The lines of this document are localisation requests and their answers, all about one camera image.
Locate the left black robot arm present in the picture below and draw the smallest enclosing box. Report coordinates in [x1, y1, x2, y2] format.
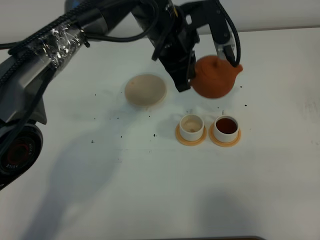
[0, 0, 199, 188]

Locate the brown clay teapot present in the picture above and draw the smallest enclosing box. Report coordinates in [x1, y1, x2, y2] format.
[190, 55, 243, 99]

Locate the white teacup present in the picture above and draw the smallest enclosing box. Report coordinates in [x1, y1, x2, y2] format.
[212, 110, 240, 143]
[179, 110, 205, 142]

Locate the right orange cup coaster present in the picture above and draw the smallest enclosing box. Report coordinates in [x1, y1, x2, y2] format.
[208, 123, 242, 148]

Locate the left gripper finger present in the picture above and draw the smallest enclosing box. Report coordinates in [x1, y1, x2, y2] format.
[159, 51, 196, 93]

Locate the right white teacup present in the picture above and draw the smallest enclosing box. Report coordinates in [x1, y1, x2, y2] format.
[212, 110, 240, 143]

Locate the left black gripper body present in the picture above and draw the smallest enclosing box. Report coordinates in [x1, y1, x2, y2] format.
[146, 0, 200, 65]

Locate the left white teacup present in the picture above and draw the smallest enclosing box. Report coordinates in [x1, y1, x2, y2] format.
[179, 110, 205, 142]

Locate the beige round teapot coaster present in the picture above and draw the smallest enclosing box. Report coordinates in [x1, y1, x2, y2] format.
[124, 74, 167, 108]

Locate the left orange cup coaster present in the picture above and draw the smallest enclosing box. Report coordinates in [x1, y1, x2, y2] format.
[175, 124, 207, 147]

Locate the orange cup coaster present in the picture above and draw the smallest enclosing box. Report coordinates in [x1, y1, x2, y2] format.
[175, 124, 207, 147]
[208, 123, 242, 148]

